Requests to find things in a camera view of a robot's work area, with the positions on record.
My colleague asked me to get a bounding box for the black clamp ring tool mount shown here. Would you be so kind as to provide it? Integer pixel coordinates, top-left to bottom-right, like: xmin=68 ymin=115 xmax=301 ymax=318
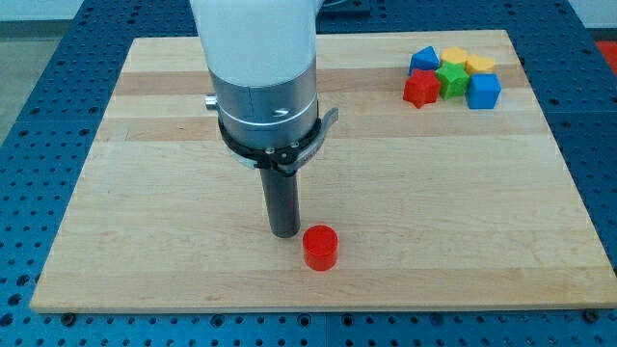
xmin=218 ymin=108 xmax=339 ymax=176

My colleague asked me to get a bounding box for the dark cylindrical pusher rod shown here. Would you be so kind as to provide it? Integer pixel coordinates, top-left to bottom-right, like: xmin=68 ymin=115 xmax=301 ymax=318
xmin=259 ymin=169 xmax=300 ymax=238

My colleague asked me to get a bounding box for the red cylinder block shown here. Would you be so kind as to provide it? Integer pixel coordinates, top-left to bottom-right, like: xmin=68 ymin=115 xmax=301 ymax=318
xmin=303 ymin=225 xmax=339 ymax=271

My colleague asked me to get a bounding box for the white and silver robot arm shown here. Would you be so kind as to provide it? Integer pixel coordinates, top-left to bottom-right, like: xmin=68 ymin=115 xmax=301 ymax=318
xmin=190 ymin=0 xmax=338 ymax=238

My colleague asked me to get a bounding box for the red star block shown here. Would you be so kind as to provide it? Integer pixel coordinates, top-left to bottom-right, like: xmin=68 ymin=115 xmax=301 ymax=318
xmin=403 ymin=68 xmax=441 ymax=108

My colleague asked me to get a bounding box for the light wooden board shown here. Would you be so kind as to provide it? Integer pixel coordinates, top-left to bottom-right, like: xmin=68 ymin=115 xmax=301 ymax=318
xmin=31 ymin=30 xmax=616 ymax=313

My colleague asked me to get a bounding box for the blue triangle block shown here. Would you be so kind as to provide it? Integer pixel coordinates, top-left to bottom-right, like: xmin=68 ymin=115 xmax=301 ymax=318
xmin=408 ymin=46 xmax=441 ymax=76

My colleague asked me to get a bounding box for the green star block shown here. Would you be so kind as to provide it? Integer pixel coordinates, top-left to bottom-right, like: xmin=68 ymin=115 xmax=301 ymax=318
xmin=435 ymin=61 xmax=470 ymax=100

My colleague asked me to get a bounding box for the yellow hexagon block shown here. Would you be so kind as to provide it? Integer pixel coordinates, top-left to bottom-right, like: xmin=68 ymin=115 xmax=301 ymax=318
xmin=440 ymin=46 xmax=469 ymax=66

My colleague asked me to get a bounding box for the blue cube block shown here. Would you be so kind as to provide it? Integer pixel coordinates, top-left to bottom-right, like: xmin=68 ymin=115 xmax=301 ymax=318
xmin=466 ymin=73 xmax=501 ymax=109

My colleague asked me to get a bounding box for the yellow heart block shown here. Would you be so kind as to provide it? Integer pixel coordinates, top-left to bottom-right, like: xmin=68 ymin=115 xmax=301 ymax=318
xmin=465 ymin=54 xmax=496 ymax=75

